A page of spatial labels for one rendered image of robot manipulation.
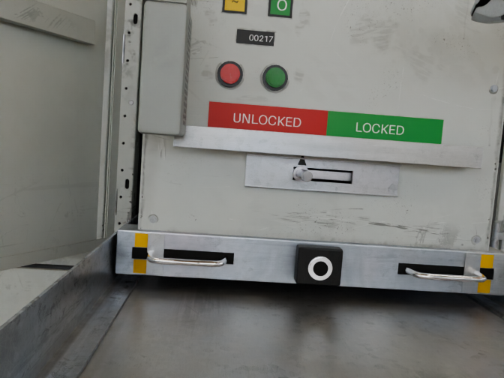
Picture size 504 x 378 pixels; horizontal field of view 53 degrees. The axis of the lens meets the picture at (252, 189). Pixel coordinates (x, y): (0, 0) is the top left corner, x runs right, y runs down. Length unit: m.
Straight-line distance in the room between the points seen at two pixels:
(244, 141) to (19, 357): 0.36
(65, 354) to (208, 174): 0.30
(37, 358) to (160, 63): 0.32
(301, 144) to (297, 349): 0.25
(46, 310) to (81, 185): 0.50
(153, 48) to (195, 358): 0.33
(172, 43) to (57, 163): 0.39
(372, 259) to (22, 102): 0.57
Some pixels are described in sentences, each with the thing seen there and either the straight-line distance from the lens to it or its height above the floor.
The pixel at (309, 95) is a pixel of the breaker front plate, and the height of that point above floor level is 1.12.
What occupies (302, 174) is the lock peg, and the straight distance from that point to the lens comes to 0.63.
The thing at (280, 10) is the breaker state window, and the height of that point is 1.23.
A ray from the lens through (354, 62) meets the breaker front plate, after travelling 0.71.
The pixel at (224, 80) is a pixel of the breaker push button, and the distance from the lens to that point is 0.67.
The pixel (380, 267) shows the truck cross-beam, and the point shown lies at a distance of 0.72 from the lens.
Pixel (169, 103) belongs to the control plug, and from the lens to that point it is 0.57.
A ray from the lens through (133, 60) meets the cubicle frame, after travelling 0.97.
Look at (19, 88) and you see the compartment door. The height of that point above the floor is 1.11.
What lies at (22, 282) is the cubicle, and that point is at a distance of 1.03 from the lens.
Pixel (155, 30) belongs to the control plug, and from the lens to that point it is 0.58.
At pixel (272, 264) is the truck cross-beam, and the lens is 0.69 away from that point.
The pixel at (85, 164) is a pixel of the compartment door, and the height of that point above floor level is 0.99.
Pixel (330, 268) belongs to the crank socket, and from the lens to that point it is 0.67.
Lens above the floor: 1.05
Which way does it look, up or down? 5 degrees down
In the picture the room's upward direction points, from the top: 4 degrees clockwise
